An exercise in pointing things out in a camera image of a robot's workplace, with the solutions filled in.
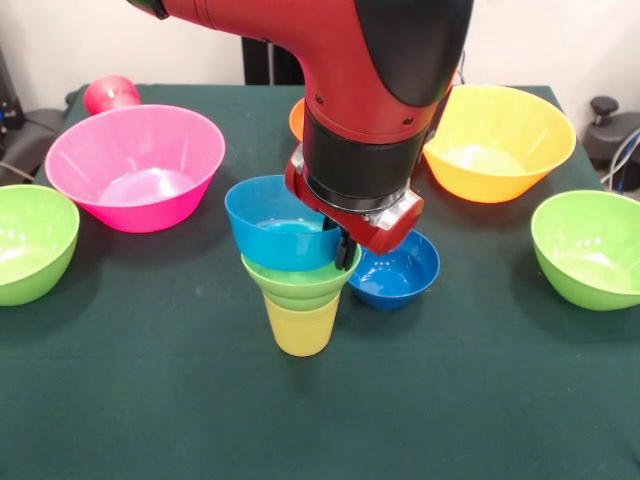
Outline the light blue cable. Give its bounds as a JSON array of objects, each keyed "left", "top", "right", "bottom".
[{"left": 599, "top": 127, "right": 640, "bottom": 192}]

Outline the yellow plastic cup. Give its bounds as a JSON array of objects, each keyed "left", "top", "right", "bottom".
[{"left": 262, "top": 294, "right": 342, "bottom": 358}]

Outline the black computer tower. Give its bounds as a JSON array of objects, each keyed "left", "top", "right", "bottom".
[{"left": 0, "top": 44, "right": 25, "bottom": 132}]

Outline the large green plastic bowl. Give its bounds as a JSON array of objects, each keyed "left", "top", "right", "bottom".
[
  {"left": 530, "top": 189, "right": 640, "bottom": 311},
  {"left": 0, "top": 184, "right": 81, "bottom": 308}
]

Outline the large pink plastic bowl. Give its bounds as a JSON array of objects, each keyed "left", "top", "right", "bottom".
[{"left": 44, "top": 103, "right": 227, "bottom": 234}]

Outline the red plastic cup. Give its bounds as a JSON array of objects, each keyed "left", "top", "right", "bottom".
[{"left": 82, "top": 74, "right": 143, "bottom": 117}]

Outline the light blue plastic bowl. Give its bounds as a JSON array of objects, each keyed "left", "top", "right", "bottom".
[{"left": 224, "top": 174, "right": 362, "bottom": 273}]

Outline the small green plastic bowl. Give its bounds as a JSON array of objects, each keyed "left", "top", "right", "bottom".
[{"left": 241, "top": 243, "right": 363, "bottom": 312}]

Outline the dark blue plastic bowl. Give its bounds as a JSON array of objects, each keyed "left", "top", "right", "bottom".
[{"left": 348, "top": 229, "right": 442, "bottom": 310}]

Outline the dark green tablecloth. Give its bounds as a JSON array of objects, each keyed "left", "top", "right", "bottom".
[{"left": 0, "top": 82, "right": 640, "bottom": 480}]

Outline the grey cable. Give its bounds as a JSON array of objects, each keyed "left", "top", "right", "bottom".
[{"left": 0, "top": 160, "right": 35, "bottom": 182}]

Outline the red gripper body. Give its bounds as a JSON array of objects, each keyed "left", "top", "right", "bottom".
[{"left": 284, "top": 164, "right": 425, "bottom": 256}]

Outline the large orange plastic bowl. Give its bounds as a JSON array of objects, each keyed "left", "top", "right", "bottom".
[{"left": 422, "top": 84, "right": 577, "bottom": 204}]

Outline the red-orange plastic bowl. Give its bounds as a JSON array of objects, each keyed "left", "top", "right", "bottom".
[{"left": 288, "top": 97, "right": 307, "bottom": 144}]

